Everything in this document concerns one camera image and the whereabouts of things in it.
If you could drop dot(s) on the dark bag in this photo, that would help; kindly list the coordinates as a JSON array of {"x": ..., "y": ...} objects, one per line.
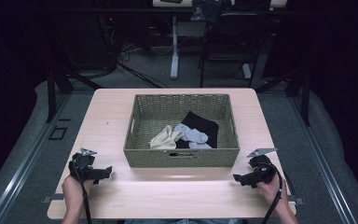
[{"x": 205, "y": 11}]

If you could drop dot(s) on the person's right hand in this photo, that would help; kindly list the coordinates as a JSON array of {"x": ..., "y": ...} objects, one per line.
[{"x": 272, "y": 191}]

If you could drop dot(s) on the woven green-grey basket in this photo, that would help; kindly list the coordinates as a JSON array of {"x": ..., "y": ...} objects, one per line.
[{"x": 155, "y": 121}]

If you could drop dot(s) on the light background desk top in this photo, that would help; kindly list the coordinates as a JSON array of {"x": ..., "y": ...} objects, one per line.
[{"x": 276, "y": 3}]

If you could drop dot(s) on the white desk leg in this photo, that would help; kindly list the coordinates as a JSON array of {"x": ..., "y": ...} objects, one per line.
[
  {"x": 174, "y": 49},
  {"x": 246, "y": 71}
]

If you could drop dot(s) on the black cloth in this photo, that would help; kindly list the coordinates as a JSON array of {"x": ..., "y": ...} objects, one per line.
[{"x": 200, "y": 123}]

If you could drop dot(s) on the light grey sock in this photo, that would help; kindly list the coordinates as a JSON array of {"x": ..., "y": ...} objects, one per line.
[{"x": 190, "y": 133}]

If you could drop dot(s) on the person's left hand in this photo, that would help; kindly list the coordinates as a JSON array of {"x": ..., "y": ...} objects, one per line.
[{"x": 74, "y": 189}]

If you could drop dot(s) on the black chair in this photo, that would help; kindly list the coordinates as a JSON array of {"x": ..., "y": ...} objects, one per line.
[{"x": 230, "y": 40}]

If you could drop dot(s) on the grey table bracket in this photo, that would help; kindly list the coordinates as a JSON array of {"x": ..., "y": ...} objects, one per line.
[
  {"x": 51, "y": 198},
  {"x": 297, "y": 201}
]

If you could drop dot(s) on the black floor socket frame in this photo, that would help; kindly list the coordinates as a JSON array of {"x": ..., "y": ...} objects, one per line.
[{"x": 50, "y": 133}]

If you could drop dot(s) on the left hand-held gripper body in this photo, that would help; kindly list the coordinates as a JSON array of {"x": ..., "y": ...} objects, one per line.
[{"x": 82, "y": 163}]

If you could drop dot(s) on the cream cloth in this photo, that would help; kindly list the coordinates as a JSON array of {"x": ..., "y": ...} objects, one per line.
[{"x": 165, "y": 140}]

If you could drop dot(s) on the metal floor rail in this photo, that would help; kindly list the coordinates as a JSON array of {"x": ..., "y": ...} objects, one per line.
[
  {"x": 323, "y": 161},
  {"x": 21, "y": 161}
]

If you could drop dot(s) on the black metal stand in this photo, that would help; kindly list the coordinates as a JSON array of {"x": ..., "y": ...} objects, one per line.
[
  {"x": 51, "y": 93},
  {"x": 306, "y": 96}
]

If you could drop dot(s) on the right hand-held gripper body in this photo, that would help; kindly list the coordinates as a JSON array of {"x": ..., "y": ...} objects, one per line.
[{"x": 261, "y": 169}]

